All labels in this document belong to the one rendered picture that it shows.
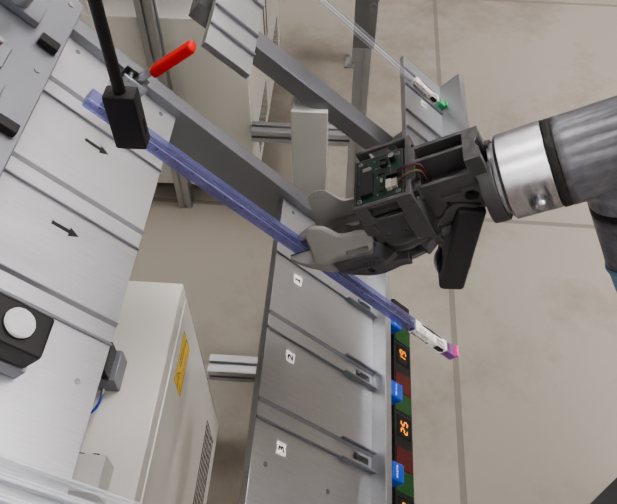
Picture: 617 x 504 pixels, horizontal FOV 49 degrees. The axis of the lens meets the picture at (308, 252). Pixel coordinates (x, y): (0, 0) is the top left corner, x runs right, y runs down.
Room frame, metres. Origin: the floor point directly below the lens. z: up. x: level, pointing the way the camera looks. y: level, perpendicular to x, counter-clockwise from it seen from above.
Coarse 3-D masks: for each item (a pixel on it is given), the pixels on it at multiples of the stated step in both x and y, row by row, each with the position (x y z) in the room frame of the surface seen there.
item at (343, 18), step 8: (320, 0) 0.97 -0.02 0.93; (328, 0) 0.97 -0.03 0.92; (328, 8) 0.97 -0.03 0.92; (336, 8) 0.97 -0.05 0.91; (336, 16) 0.96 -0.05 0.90; (344, 16) 0.97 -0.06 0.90; (344, 24) 0.96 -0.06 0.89; (352, 24) 0.96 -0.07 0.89; (352, 32) 0.96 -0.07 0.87; (360, 32) 0.96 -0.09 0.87; (368, 40) 0.96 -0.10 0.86; (376, 48) 0.96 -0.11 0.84; (384, 48) 0.97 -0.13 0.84; (384, 56) 0.96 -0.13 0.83; (392, 56) 0.97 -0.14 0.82; (392, 64) 0.96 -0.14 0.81; (400, 64) 0.96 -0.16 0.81; (400, 72) 0.96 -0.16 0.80; (408, 72) 0.96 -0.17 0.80; (408, 80) 0.96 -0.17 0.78; (416, 80) 0.96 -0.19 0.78; (440, 104) 0.95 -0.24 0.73
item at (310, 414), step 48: (288, 288) 0.48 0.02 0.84; (336, 288) 0.52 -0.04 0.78; (288, 336) 0.41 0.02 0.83; (336, 336) 0.45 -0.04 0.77; (288, 384) 0.35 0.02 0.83; (336, 384) 0.38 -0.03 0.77; (288, 432) 0.30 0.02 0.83; (336, 432) 0.32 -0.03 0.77; (288, 480) 0.25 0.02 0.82; (336, 480) 0.27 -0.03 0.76
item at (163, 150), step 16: (96, 96) 0.43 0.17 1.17; (96, 112) 0.42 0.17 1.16; (160, 144) 0.42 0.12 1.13; (176, 160) 0.42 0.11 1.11; (192, 160) 0.43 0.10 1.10; (192, 176) 0.42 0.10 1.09; (208, 176) 0.42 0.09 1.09; (208, 192) 0.42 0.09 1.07; (224, 192) 0.42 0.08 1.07; (240, 208) 0.41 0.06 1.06; (256, 208) 0.42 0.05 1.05; (256, 224) 0.41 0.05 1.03; (272, 224) 0.42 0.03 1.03; (288, 240) 0.41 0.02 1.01; (304, 240) 0.42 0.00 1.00; (336, 272) 0.41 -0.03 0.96; (352, 288) 0.41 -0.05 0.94; (368, 288) 0.41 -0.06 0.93; (384, 304) 0.41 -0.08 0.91; (400, 320) 0.40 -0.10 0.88; (448, 352) 0.40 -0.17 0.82
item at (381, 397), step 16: (384, 288) 0.55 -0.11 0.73; (384, 320) 0.50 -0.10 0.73; (384, 336) 0.47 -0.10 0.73; (384, 352) 0.45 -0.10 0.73; (384, 368) 0.42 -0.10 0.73; (384, 384) 0.40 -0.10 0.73; (384, 400) 0.38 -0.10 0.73; (384, 416) 0.36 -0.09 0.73; (384, 432) 0.33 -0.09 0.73; (384, 448) 0.31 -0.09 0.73; (384, 464) 0.30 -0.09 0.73; (384, 480) 0.28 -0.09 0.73; (384, 496) 0.26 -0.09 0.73
